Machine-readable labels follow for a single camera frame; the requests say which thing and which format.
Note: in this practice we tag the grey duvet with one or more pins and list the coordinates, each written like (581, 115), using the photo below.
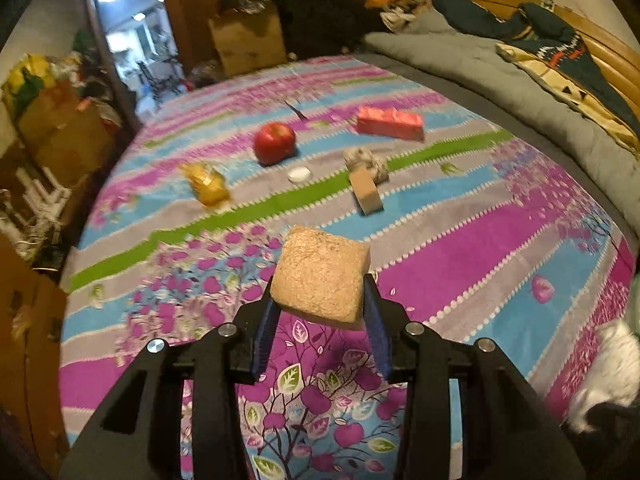
(475, 70)

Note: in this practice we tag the dark blue patterned blanket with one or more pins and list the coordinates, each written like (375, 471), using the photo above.
(540, 25)

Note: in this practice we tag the yellow green bag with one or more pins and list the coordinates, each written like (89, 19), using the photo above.
(25, 80)

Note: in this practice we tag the patterned light cloth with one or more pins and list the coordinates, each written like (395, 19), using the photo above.
(405, 10)

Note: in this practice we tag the large cardboard box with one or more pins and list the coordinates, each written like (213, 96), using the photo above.
(60, 135)

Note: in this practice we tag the black cloth pile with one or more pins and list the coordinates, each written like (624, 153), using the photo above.
(320, 20)

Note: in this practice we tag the red apple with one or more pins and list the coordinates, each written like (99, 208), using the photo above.
(274, 144)

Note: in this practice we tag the small tan sponge block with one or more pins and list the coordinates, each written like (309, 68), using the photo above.
(366, 192)

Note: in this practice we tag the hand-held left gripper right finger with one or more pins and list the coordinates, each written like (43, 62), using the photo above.
(377, 330)

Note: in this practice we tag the wooden headboard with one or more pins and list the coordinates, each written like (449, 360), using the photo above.
(610, 55)

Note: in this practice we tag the colourful printed bedsheet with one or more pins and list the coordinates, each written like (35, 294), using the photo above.
(450, 240)

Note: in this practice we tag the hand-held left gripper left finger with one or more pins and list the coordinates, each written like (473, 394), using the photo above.
(265, 340)

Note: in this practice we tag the white bottle cap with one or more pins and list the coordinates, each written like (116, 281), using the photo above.
(299, 174)

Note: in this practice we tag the cream patterned blanket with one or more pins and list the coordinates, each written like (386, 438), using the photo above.
(550, 77)

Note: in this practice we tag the white fluffy cloth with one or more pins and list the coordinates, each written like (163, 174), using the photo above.
(610, 360)

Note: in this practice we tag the white plastic rack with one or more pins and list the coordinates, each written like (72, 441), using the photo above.
(35, 210)

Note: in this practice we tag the dark plastic bag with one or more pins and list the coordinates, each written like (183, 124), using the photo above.
(205, 75)

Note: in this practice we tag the gold foil wrapper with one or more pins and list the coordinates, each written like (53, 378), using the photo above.
(207, 185)

